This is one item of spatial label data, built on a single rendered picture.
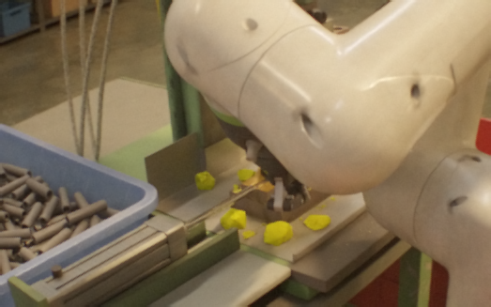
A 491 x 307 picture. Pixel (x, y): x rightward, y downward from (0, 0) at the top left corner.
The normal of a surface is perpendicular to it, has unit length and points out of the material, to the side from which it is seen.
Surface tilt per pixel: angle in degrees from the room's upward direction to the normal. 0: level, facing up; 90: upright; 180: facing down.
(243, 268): 0
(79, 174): 81
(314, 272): 0
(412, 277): 90
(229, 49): 65
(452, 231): 87
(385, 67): 45
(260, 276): 0
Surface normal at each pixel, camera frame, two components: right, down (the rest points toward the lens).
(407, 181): -0.77, -0.24
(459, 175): -0.46, -0.73
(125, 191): -0.66, 0.22
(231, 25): -0.30, -0.24
